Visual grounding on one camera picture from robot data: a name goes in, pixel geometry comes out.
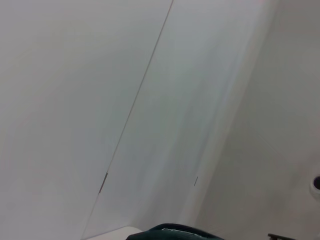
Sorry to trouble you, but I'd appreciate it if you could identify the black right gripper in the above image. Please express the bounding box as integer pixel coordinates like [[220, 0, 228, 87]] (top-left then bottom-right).
[[267, 232, 297, 240]]

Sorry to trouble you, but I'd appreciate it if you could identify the dark teal fabric bag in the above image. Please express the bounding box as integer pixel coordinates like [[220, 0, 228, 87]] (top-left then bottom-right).
[[124, 223, 226, 240]]

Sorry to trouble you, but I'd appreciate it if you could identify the round recessed ceiling fixture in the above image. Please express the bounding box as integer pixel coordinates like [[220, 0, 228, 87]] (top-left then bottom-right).
[[311, 175, 320, 194]]

